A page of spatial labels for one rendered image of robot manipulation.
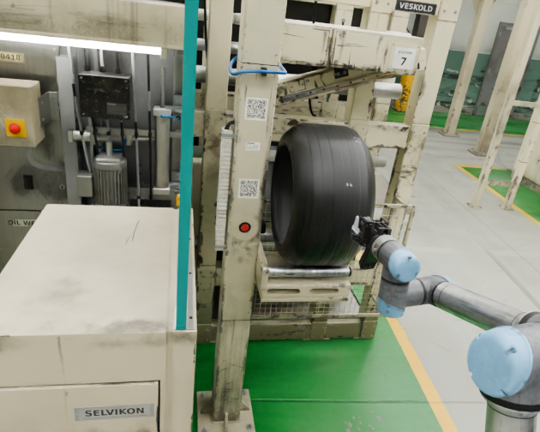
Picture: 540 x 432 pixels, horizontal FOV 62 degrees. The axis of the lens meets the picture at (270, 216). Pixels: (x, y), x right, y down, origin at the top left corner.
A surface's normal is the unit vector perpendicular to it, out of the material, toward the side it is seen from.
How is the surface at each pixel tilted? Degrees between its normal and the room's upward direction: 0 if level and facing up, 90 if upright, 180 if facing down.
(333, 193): 65
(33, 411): 90
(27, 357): 90
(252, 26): 90
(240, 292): 90
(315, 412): 0
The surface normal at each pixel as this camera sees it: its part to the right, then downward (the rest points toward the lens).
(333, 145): 0.18, -0.60
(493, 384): -0.92, -0.14
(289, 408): 0.11, -0.90
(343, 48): 0.17, 0.44
